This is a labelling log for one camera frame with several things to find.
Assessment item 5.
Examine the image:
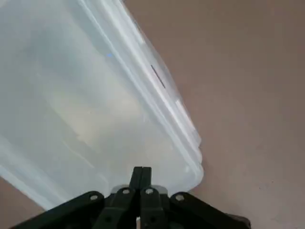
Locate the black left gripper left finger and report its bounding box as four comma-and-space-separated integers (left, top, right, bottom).
9, 167, 143, 229

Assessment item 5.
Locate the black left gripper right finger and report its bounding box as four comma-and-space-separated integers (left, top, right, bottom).
140, 167, 251, 229

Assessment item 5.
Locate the translucent plastic box lid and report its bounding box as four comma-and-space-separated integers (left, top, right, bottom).
0, 0, 205, 212

